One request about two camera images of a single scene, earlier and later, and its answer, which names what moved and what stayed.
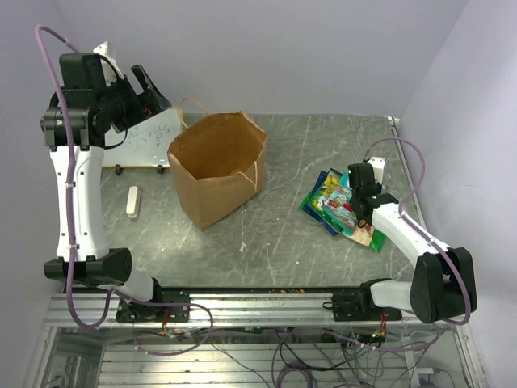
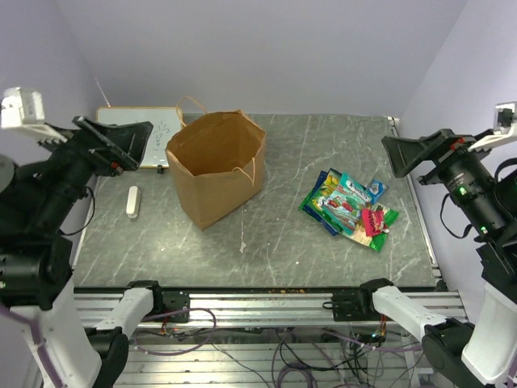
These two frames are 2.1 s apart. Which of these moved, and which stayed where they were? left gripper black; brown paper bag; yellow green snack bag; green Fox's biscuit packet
Moved: left gripper black
Stayed: yellow green snack bag; brown paper bag; green Fox's biscuit packet
